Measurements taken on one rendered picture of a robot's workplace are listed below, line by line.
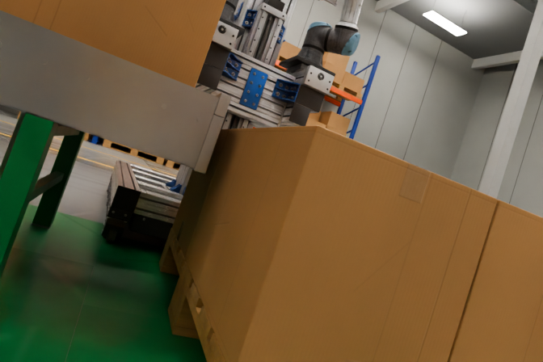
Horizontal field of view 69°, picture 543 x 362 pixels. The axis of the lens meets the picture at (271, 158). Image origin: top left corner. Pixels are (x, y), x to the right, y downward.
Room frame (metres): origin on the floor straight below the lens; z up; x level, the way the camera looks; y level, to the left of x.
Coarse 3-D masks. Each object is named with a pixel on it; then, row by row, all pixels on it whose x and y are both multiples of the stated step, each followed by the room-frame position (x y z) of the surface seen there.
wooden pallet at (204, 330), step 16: (176, 240) 1.36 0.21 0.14; (176, 256) 1.27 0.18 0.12; (176, 272) 1.47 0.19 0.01; (176, 288) 1.12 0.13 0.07; (192, 288) 0.97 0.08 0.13; (176, 304) 1.07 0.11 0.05; (192, 304) 0.92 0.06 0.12; (176, 320) 1.01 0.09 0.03; (192, 320) 1.02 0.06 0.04; (208, 320) 0.79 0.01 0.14; (192, 336) 1.02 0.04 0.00; (208, 336) 0.76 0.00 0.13; (208, 352) 0.72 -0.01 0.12
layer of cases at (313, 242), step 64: (256, 128) 0.91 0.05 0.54; (320, 128) 0.61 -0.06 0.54; (192, 192) 1.38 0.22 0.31; (256, 192) 0.77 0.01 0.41; (320, 192) 0.62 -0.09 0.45; (384, 192) 0.66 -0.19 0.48; (448, 192) 0.70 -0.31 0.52; (192, 256) 1.08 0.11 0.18; (256, 256) 0.67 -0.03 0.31; (320, 256) 0.63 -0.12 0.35; (384, 256) 0.67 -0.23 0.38; (448, 256) 0.71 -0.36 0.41; (512, 256) 0.76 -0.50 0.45; (256, 320) 0.61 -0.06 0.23; (320, 320) 0.64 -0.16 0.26; (384, 320) 0.68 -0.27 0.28; (448, 320) 0.73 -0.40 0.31; (512, 320) 0.78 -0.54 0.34
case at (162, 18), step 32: (0, 0) 0.98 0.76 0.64; (32, 0) 1.00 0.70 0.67; (64, 0) 1.02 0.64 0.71; (96, 0) 1.03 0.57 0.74; (128, 0) 1.06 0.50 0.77; (160, 0) 1.08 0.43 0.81; (192, 0) 1.10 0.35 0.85; (224, 0) 1.12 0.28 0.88; (64, 32) 1.02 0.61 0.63; (96, 32) 1.04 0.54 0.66; (128, 32) 1.06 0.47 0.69; (160, 32) 1.08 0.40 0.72; (192, 32) 1.11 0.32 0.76; (160, 64) 1.09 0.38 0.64; (192, 64) 1.12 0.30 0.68
